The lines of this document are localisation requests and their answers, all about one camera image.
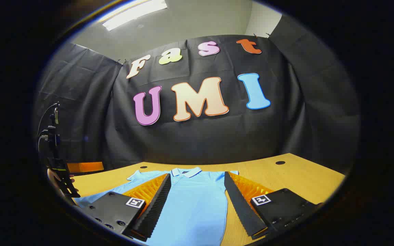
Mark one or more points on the light blue T-shirt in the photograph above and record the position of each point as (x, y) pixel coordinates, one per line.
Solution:
(195, 208)

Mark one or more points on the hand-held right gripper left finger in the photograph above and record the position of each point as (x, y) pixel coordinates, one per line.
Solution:
(156, 205)

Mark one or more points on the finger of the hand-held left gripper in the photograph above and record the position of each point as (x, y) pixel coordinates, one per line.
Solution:
(86, 167)
(67, 182)

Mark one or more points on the black backdrop cloth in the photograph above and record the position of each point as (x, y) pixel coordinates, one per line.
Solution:
(217, 136)

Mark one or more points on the ceiling light panel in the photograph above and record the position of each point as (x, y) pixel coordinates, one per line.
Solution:
(132, 13)

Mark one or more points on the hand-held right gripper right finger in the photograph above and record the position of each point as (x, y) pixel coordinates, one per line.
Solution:
(241, 205)

